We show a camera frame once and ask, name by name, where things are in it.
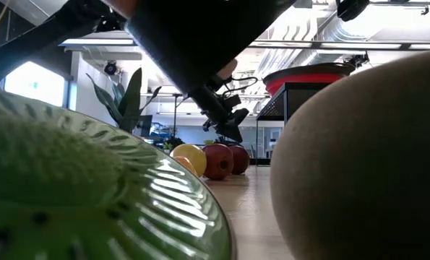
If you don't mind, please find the small black monitor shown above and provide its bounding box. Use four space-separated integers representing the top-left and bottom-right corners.
137 114 153 137

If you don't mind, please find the dark red toy plum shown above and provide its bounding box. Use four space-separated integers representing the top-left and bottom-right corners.
228 144 251 176

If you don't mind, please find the red apple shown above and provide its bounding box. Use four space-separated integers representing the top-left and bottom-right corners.
202 143 235 181

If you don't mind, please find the black round ceiling spotlight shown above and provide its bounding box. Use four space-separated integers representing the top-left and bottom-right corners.
103 60 119 76

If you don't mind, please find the green snake plant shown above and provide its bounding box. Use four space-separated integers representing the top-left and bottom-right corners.
85 67 163 134

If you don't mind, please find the black metal frame table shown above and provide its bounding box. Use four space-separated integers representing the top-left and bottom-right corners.
171 92 194 140

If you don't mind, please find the orange yellow toy peach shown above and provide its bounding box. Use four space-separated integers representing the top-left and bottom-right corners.
173 155 198 177

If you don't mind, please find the silver air duct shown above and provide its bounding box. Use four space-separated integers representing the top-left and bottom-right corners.
261 3 385 73

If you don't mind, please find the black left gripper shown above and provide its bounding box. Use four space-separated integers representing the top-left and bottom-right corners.
189 85 251 144

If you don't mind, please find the yellow toy lemon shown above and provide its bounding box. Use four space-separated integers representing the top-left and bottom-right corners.
170 143 208 178

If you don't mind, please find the small background potted plant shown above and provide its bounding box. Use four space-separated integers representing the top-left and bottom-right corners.
163 136 186 151

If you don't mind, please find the red collapsible colander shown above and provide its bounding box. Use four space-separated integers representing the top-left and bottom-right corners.
262 62 357 98

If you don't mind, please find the brown whole kiwi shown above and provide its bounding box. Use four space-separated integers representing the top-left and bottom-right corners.
270 48 430 260

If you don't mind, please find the black perforated metal stand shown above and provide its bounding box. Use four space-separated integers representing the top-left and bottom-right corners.
256 82 331 167

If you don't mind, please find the black overhead light bar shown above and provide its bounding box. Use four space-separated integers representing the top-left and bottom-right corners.
58 38 430 52

